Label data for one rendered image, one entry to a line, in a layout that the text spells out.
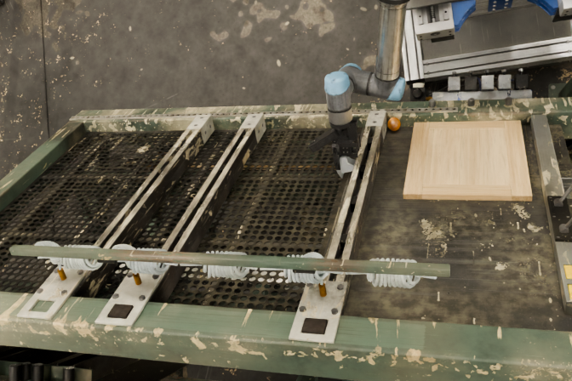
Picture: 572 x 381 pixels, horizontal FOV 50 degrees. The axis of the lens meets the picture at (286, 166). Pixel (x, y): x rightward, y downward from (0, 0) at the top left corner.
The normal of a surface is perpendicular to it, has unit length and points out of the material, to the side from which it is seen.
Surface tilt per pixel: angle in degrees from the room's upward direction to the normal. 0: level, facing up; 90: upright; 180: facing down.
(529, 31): 0
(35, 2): 0
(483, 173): 55
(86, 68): 0
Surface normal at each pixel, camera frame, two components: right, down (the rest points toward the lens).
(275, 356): -0.24, 0.52
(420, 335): -0.14, -0.86
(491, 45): -0.28, -0.07
